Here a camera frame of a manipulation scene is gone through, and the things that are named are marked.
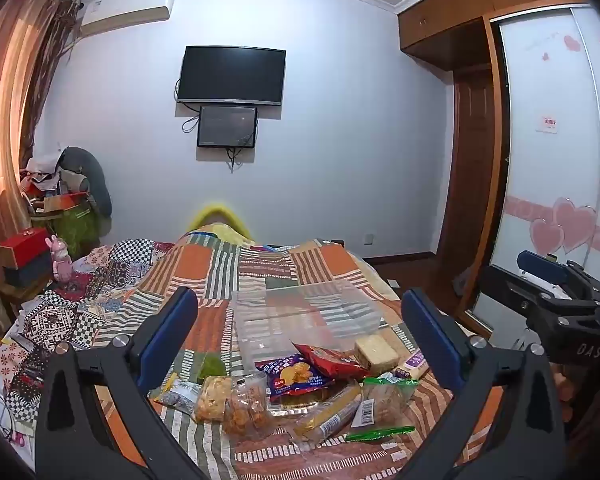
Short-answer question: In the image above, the white yellow snack packet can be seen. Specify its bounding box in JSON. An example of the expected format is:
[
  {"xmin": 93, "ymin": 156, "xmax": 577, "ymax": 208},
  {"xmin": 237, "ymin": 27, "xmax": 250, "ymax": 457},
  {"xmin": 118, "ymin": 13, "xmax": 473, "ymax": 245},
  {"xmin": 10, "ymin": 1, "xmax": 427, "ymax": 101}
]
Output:
[{"xmin": 147, "ymin": 372, "xmax": 203, "ymax": 416}]

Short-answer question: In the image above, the orange striped curtain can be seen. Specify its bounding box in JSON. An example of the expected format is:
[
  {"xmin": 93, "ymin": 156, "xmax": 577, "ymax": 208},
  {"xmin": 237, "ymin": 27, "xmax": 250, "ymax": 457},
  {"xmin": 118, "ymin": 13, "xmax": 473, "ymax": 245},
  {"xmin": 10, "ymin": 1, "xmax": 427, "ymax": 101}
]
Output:
[{"xmin": 0, "ymin": 0, "xmax": 81, "ymax": 341}]

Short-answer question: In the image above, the green strip packet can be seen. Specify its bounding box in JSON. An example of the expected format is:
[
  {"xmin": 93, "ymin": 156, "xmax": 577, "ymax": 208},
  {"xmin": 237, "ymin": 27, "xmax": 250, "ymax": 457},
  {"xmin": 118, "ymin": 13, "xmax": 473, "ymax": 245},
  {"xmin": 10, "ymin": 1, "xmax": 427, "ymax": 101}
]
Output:
[{"xmin": 345, "ymin": 425, "xmax": 417, "ymax": 443}]

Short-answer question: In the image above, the small black wall panel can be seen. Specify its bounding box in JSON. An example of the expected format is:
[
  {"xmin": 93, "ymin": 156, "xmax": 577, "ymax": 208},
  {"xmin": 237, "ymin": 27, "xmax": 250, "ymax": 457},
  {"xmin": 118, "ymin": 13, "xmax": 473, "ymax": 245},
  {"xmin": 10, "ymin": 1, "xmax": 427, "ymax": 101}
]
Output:
[{"xmin": 197, "ymin": 105, "xmax": 259, "ymax": 149}]

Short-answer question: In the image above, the yellow cracker packet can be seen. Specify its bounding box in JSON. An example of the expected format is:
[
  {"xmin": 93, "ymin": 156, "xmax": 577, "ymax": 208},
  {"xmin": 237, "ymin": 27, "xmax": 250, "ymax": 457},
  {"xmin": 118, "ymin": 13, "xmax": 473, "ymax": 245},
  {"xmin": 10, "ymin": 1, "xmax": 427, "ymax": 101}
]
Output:
[{"xmin": 192, "ymin": 375, "xmax": 233, "ymax": 423}]

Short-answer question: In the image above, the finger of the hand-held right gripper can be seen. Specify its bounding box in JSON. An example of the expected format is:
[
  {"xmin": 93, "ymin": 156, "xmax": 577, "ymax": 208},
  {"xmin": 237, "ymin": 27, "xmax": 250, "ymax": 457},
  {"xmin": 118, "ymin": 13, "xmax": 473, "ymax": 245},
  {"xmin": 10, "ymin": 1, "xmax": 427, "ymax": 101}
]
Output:
[
  {"xmin": 516, "ymin": 249, "xmax": 600, "ymax": 301},
  {"xmin": 480, "ymin": 264, "xmax": 597, "ymax": 333}
]

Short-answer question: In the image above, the long gold-striped biscuit packet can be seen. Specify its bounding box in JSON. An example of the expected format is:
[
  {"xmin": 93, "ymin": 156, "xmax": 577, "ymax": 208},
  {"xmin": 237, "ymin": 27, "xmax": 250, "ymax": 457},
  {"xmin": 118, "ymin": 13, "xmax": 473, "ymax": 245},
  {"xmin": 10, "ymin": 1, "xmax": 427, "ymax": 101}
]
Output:
[{"xmin": 292, "ymin": 385, "xmax": 363, "ymax": 443}]

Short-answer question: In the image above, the dark blue box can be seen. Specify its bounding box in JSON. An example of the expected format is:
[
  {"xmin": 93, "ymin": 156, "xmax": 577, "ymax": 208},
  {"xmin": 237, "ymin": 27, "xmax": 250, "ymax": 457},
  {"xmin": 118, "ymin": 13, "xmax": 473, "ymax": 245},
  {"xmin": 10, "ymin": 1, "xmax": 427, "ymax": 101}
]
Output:
[{"xmin": 2, "ymin": 252, "xmax": 53, "ymax": 286}]

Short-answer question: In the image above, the yellow pillow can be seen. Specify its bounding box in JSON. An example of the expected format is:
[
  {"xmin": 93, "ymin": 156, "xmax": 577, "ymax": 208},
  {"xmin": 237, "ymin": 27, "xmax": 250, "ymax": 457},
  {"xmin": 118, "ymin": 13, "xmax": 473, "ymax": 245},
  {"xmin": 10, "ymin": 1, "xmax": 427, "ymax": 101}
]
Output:
[{"xmin": 189, "ymin": 203, "xmax": 253, "ymax": 241}]

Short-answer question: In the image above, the green bag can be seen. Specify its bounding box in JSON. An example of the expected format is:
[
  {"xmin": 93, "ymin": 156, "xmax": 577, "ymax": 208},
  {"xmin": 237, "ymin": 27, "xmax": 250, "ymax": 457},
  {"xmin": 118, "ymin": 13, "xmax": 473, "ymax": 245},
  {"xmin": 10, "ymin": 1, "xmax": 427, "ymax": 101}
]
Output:
[{"xmin": 55, "ymin": 200, "xmax": 101, "ymax": 256}]

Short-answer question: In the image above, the black wall television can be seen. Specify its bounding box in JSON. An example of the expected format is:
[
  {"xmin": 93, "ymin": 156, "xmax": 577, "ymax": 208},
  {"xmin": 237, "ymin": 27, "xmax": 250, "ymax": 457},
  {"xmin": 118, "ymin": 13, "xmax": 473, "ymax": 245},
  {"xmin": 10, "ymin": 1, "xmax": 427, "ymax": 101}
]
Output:
[{"xmin": 176, "ymin": 45, "xmax": 287, "ymax": 107}]

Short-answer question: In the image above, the white air conditioner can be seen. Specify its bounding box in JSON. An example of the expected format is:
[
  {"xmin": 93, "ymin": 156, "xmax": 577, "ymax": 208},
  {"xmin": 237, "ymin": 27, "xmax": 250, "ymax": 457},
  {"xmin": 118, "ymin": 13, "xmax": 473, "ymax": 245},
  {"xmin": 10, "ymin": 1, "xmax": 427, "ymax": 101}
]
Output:
[{"xmin": 77, "ymin": 0, "xmax": 177, "ymax": 38}]

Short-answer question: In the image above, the purple label snack packet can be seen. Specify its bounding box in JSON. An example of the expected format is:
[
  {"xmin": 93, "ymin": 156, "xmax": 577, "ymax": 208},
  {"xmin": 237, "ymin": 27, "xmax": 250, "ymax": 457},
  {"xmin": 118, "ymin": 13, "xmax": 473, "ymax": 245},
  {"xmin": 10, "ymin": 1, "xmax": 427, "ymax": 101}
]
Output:
[{"xmin": 392, "ymin": 347, "xmax": 431, "ymax": 381}]

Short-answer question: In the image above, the red chip packet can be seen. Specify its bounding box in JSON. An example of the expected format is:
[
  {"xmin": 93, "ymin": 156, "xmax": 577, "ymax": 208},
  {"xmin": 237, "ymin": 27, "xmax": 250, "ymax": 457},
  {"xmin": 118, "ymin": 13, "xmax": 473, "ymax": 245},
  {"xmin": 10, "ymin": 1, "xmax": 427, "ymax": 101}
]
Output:
[{"xmin": 292, "ymin": 342, "xmax": 371, "ymax": 381}]

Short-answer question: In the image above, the yellow sponge cake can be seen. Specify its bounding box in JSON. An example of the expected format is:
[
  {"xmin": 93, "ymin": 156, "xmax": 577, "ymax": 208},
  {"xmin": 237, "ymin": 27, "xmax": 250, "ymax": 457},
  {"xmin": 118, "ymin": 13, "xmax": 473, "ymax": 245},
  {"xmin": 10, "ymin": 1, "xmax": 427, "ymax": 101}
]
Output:
[{"xmin": 355, "ymin": 334, "xmax": 401, "ymax": 377}]

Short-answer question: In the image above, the brown wooden door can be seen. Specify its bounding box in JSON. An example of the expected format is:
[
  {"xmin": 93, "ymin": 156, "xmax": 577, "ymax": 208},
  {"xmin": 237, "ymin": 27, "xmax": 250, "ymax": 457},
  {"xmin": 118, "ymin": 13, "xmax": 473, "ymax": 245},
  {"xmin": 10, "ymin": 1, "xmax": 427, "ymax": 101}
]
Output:
[{"xmin": 437, "ymin": 67, "xmax": 501, "ymax": 261}]

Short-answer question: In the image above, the pink plush toy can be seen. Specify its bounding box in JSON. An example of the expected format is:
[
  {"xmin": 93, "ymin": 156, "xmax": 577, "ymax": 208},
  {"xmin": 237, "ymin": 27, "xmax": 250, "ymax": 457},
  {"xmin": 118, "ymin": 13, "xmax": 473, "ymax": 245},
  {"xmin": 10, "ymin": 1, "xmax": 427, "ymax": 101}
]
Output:
[{"xmin": 50, "ymin": 235, "xmax": 73, "ymax": 281}]

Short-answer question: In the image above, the clear fried snack packet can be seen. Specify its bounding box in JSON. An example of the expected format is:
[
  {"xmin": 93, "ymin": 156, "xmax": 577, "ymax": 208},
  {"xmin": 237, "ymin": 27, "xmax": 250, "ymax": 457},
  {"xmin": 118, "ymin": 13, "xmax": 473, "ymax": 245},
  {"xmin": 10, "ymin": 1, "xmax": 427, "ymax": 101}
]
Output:
[{"xmin": 222, "ymin": 377, "xmax": 271, "ymax": 436}]

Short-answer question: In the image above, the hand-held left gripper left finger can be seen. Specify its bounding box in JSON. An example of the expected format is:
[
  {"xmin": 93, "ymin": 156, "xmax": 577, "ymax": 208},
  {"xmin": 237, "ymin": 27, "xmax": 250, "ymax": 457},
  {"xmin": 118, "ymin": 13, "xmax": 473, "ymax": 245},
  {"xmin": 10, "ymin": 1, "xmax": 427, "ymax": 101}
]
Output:
[{"xmin": 32, "ymin": 286, "xmax": 216, "ymax": 480}]

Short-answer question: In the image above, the wooden overhead cabinet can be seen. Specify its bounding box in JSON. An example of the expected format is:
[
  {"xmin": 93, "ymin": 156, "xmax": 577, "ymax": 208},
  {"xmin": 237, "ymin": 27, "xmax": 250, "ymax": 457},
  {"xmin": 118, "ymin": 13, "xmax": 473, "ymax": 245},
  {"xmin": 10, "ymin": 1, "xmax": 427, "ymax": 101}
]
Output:
[{"xmin": 397, "ymin": 0, "xmax": 600, "ymax": 73}]

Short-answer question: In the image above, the patchwork striped blanket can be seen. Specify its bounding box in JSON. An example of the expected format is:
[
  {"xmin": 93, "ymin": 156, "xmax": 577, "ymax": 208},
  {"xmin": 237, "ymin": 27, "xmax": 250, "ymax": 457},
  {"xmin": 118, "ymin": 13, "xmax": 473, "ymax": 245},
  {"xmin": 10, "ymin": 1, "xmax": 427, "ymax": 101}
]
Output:
[{"xmin": 95, "ymin": 232, "xmax": 481, "ymax": 480}]

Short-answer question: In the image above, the blue chip packet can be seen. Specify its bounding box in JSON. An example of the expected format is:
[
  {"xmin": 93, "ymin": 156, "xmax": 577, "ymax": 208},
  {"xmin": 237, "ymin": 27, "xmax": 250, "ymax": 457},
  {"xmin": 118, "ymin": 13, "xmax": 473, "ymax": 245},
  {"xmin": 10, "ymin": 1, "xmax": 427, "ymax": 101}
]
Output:
[{"xmin": 255, "ymin": 354, "xmax": 336, "ymax": 403}]

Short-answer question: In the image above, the green bread packet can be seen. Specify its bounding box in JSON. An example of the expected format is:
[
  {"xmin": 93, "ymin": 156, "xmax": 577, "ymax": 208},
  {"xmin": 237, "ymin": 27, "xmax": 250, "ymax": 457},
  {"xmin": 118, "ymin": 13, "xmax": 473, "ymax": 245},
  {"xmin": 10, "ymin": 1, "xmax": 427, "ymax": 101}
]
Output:
[{"xmin": 350, "ymin": 375, "xmax": 421, "ymax": 428}]

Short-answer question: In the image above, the small green snack packet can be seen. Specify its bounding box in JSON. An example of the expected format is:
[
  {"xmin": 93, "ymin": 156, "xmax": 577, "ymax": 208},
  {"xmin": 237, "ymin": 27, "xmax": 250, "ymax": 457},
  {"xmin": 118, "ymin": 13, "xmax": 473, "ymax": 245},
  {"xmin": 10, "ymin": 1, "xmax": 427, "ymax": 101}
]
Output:
[{"xmin": 195, "ymin": 352, "xmax": 228, "ymax": 378}]

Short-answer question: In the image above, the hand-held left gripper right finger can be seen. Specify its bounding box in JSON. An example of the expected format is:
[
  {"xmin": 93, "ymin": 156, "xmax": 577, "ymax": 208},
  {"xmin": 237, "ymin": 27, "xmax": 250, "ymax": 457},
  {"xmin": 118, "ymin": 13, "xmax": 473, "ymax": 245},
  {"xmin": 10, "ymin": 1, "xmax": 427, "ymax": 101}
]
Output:
[{"xmin": 400, "ymin": 287, "xmax": 568, "ymax": 480}]

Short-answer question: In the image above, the red box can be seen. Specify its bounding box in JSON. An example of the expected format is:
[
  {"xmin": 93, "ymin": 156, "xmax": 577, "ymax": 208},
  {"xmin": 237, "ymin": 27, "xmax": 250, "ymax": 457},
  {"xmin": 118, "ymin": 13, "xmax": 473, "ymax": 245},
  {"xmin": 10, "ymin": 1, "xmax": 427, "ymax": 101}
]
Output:
[{"xmin": 0, "ymin": 227, "xmax": 51, "ymax": 268}]

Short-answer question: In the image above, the pile of clothes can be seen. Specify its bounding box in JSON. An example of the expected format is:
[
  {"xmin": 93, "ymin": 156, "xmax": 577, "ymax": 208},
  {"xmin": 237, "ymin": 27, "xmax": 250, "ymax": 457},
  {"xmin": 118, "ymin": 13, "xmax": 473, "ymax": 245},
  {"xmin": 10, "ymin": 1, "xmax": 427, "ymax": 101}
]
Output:
[{"xmin": 20, "ymin": 145, "xmax": 88, "ymax": 201}]

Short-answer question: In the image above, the white heart-print wardrobe door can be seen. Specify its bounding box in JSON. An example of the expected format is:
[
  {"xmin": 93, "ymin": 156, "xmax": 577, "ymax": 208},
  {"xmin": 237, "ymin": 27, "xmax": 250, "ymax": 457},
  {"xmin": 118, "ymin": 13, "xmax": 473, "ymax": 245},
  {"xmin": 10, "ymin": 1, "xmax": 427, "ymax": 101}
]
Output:
[{"xmin": 467, "ymin": 5, "xmax": 600, "ymax": 326}]

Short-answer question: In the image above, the clear plastic container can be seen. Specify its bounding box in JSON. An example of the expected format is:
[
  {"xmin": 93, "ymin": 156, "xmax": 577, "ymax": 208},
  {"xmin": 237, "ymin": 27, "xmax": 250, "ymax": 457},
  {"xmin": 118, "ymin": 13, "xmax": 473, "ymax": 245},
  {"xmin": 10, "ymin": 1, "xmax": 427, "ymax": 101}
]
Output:
[{"xmin": 230, "ymin": 280, "xmax": 383, "ymax": 376}]

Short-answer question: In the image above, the black cable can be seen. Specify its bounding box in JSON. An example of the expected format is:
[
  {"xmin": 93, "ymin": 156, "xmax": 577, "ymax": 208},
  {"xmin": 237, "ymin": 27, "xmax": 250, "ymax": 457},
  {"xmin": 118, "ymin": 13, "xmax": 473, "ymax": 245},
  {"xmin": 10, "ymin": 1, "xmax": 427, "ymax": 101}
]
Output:
[{"xmin": 0, "ymin": 390, "xmax": 26, "ymax": 446}]

